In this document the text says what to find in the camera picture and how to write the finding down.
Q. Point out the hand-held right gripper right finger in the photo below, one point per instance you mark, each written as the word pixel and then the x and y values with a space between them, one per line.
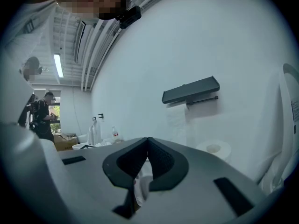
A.
pixel 180 169

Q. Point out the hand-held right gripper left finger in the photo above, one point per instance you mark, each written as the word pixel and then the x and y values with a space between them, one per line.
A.
pixel 109 167

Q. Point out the white toilet seat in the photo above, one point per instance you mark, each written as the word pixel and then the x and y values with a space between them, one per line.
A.
pixel 286 106

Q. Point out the hanging white toilet paper sheet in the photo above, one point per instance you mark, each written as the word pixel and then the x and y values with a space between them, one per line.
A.
pixel 175 122

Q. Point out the white toilet paper roll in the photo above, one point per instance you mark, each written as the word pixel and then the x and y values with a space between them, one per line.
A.
pixel 222 148

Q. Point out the clear plastic water bottle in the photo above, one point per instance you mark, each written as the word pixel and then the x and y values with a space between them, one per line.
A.
pixel 115 134

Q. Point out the white hanging cloth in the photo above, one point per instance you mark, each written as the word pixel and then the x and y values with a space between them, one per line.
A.
pixel 93 134

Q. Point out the white basin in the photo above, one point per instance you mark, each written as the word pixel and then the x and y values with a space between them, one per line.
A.
pixel 78 146

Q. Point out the brown cardboard box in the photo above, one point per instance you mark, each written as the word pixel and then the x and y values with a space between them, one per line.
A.
pixel 61 142

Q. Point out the window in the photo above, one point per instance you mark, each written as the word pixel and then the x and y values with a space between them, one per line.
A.
pixel 56 112

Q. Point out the long ceiling light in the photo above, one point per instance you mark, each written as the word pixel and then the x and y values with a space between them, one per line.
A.
pixel 58 65

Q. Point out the ceiling air conditioner unit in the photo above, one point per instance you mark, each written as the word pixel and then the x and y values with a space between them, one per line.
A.
pixel 80 41

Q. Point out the person's white shirt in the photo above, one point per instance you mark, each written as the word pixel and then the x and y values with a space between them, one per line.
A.
pixel 23 27

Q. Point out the black wall shelf paper holder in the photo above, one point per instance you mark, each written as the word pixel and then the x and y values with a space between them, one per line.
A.
pixel 191 88

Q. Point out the black head-worn camera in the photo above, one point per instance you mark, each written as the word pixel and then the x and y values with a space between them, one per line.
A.
pixel 130 16

